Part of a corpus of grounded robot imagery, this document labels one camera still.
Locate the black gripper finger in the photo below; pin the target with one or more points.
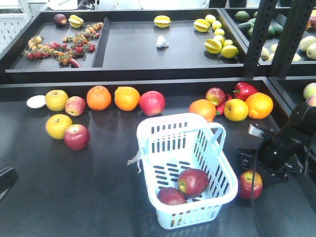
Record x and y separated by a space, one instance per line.
8 177

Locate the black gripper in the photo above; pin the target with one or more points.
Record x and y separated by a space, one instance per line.
272 159

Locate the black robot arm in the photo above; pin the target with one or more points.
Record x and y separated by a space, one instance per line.
301 124

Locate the large orange right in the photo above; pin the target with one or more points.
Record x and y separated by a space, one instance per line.
260 105

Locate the yellow apple front left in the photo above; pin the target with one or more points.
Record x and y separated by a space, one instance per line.
57 124

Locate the pale peach back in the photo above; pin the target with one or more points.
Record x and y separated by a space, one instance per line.
309 90

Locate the red bell pepper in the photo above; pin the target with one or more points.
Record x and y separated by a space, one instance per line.
243 90

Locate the red chili pepper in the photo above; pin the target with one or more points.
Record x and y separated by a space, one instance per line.
220 109

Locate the red apple beside yellow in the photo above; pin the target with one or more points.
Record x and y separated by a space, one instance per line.
76 137

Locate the white round disc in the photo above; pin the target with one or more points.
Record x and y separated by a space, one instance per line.
36 102

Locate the orange near centre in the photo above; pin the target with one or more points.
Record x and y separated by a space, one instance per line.
204 108

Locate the red yellow apple back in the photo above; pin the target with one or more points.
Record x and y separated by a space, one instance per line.
216 96

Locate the yellow apple back left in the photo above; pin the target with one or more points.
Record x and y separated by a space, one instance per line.
56 100

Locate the small pink apple left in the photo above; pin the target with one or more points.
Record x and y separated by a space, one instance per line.
75 106

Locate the orange far left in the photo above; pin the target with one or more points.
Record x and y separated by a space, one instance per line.
98 98

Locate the dark plum back tray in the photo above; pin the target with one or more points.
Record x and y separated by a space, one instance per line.
60 20

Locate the white garlic bulb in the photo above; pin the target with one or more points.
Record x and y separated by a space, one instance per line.
161 42

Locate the yellow starfruit left tray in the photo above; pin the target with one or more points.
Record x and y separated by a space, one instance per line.
75 21

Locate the yellow starfruit centre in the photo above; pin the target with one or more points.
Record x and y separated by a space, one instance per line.
162 21

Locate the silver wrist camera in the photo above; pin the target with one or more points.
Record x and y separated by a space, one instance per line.
259 132

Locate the black upright post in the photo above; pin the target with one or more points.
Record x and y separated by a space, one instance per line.
264 16
293 30

